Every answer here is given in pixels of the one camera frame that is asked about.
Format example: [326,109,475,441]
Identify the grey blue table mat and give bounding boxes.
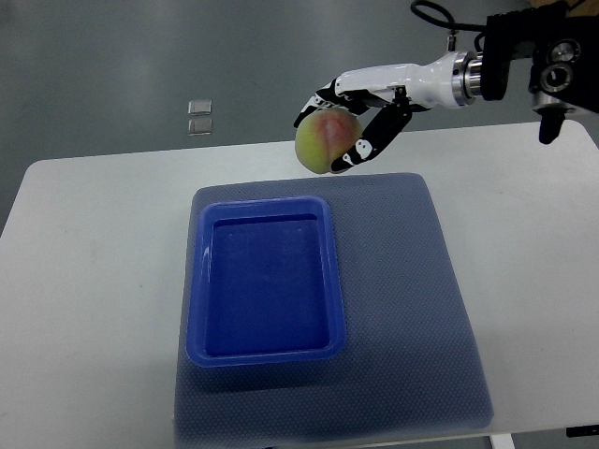
[174,173,493,448]

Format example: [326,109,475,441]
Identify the yellow red peach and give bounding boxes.
[295,109,362,174]

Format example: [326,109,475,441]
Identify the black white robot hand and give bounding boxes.
[294,51,482,173]

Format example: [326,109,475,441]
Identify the blue plastic tray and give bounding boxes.
[185,196,346,369]

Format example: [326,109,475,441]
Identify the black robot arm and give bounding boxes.
[410,1,598,145]

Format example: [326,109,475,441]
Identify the white table leg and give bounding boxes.
[489,433,516,449]

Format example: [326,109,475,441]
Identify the upper metal floor plate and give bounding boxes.
[187,99,212,116]

